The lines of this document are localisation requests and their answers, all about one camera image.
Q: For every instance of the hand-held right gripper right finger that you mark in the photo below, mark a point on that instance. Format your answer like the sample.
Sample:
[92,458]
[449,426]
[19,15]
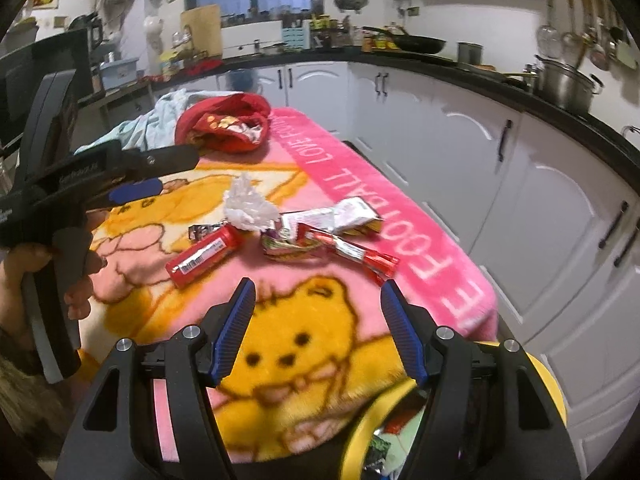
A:
[405,330]

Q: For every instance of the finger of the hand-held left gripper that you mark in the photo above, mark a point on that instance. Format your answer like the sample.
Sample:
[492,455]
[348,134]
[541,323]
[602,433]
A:
[137,191]
[165,160]

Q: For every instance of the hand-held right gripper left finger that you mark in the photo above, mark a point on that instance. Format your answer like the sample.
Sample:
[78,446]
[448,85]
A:
[232,330]

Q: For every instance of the small dark wrapper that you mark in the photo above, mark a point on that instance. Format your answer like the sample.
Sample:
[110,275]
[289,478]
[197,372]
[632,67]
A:
[202,231]

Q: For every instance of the red tube packet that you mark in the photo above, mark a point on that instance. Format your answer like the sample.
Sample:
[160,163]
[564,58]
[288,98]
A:
[202,256]

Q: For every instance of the red stick wrapper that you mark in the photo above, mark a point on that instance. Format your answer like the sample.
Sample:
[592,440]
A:
[362,256]

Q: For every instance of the white tissue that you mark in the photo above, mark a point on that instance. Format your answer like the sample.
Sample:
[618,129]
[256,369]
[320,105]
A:
[248,205]

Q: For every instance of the yellow trash bin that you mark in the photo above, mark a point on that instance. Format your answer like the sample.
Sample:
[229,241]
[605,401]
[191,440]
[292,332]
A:
[355,440]

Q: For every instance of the white sachet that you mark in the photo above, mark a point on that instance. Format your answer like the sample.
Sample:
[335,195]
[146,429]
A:
[356,214]

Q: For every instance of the pink and white packet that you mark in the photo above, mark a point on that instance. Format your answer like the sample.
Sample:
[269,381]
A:
[306,221]

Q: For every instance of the person's left forearm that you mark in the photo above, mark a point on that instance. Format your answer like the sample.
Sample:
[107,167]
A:
[20,395]

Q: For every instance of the person's left hand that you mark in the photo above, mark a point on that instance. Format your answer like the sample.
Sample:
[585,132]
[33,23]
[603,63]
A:
[20,280]

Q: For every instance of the light blue cloth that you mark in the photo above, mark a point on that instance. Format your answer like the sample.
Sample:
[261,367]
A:
[150,125]

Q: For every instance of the red printed cloth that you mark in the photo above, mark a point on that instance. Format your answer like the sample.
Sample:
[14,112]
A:
[220,125]

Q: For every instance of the pink printed blanket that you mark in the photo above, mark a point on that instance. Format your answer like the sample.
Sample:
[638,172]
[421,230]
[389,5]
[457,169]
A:
[310,320]

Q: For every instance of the grey plastic box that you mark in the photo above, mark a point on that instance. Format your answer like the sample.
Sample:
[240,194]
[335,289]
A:
[117,74]

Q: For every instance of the red dish cloth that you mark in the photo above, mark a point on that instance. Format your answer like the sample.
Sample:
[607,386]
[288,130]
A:
[205,66]

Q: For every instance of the black microwave oven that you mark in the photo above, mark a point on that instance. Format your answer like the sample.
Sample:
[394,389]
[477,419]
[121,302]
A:
[40,85]

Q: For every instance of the steel faucet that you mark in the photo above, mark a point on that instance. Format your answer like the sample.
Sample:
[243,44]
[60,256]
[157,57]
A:
[182,36]

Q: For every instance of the wooden cutting board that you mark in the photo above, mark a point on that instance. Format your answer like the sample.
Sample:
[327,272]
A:
[202,30]

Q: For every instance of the row of glass jars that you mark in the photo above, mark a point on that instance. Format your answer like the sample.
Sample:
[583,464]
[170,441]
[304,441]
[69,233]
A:
[265,14]

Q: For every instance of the blue utensil holder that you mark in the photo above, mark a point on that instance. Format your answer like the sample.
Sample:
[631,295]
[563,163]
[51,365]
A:
[296,37]

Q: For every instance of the cluster of condiment bottles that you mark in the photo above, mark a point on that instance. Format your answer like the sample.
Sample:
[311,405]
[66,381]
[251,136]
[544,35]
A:
[345,32]

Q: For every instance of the black wok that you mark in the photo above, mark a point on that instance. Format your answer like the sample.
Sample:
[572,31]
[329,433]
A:
[417,44]

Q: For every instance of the small steel pot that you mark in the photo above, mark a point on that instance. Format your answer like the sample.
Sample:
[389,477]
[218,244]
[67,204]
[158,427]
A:
[470,54]

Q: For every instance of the large steel stockpot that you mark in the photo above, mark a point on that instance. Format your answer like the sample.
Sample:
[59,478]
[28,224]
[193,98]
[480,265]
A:
[565,85]

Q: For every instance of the row of hanging kitchen utensils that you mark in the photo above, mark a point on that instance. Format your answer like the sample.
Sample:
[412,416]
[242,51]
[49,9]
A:
[590,30]

